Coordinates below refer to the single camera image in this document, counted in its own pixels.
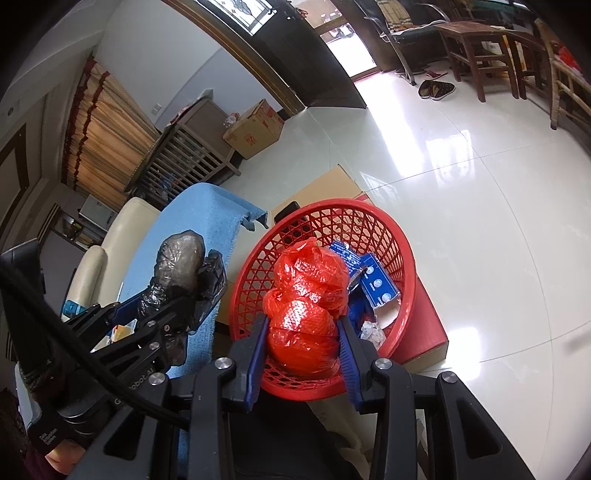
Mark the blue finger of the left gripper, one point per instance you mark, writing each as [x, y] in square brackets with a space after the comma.
[126, 311]

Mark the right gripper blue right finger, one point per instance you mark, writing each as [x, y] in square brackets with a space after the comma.
[351, 358]

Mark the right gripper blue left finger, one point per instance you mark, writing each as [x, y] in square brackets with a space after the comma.
[256, 348]

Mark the blue plastic bag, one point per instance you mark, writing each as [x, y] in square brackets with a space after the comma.
[360, 310]

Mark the black plastic bag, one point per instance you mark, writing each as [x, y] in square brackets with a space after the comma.
[188, 282]

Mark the red plastic bag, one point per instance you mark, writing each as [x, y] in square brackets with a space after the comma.
[309, 295]

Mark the blue white tissue pack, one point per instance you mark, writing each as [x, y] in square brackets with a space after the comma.
[366, 272]

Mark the white paper ball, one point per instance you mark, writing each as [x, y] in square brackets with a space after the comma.
[372, 332]

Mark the person's left hand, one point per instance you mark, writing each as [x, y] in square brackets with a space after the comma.
[65, 456]

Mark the orange white medicine box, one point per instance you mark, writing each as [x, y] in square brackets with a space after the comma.
[120, 331]

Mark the cream leather sofa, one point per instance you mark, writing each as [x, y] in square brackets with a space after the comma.
[99, 276]

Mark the red plastic mesh basket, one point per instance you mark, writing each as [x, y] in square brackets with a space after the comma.
[246, 303]

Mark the teal thermos bottle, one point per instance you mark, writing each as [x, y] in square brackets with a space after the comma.
[71, 309]

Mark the flat cardboard box on floor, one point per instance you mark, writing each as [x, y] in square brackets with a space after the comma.
[337, 212]

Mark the wooden slatted crib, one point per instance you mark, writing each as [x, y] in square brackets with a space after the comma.
[190, 150]

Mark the orange curtain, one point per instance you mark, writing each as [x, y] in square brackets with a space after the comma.
[106, 138]

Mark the brown slipper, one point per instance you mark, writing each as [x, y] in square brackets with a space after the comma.
[436, 90]

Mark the dark wooden door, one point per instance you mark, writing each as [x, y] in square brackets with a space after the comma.
[278, 32]

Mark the wooden chair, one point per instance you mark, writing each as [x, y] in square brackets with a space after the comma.
[537, 61]

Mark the cardboard box by wall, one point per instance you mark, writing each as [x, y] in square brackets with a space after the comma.
[255, 130]

